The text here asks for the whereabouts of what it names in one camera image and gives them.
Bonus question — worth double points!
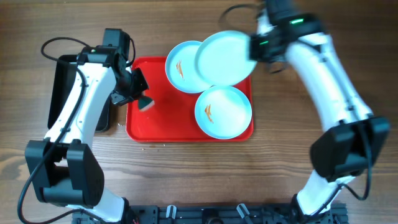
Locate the green scouring sponge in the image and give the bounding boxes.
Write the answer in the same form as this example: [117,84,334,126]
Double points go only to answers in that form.
[138,96,154,111]

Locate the light blue plate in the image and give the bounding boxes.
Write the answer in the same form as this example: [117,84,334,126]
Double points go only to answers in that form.
[194,86,252,140]
[165,40,211,93]
[194,30,257,86]

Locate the light blue plate top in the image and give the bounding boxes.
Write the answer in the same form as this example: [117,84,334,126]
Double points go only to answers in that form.
[165,40,211,93]

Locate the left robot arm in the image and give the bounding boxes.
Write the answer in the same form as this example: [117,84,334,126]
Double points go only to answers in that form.
[25,28,154,223]

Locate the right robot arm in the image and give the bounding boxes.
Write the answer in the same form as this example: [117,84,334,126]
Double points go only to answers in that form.
[249,0,391,223]

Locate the red plastic tray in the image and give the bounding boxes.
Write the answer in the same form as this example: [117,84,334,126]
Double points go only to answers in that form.
[126,57,254,142]

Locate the black rectangular tray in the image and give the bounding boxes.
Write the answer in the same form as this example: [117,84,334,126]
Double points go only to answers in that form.
[47,62,111,133]

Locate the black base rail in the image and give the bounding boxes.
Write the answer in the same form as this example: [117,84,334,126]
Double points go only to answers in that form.
[72,203,349,224]

